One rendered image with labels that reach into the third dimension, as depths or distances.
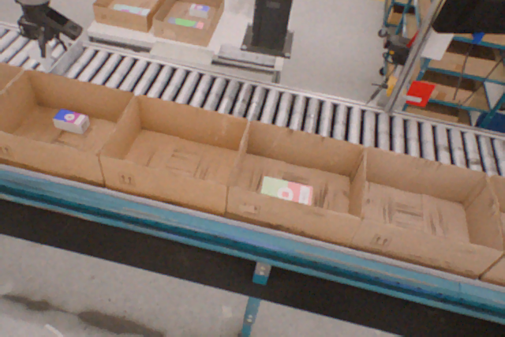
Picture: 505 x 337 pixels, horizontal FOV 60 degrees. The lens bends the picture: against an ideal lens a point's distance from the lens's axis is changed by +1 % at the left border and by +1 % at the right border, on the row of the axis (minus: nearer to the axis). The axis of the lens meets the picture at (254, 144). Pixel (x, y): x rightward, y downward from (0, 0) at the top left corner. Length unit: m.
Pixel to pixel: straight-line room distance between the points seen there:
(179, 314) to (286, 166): 0.98
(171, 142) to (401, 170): 0.80
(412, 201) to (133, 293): 1.35
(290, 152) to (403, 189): 0.41
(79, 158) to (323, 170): 0.80
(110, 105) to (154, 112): 0.16
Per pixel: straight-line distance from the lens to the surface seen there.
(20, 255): 2.47
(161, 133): 1.60
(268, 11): 2.17
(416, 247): 1.37
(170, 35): 2.29
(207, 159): 1.52
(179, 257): 1.61
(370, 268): 1.36
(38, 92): 1.75
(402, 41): 1.94
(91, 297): 2.28
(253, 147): 1.53
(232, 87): 2.02
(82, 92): 1.64
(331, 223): 1.30
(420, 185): 1.60
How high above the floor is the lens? 2.04
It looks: 47 degrees down
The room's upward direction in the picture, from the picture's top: 9 degrees clockwise
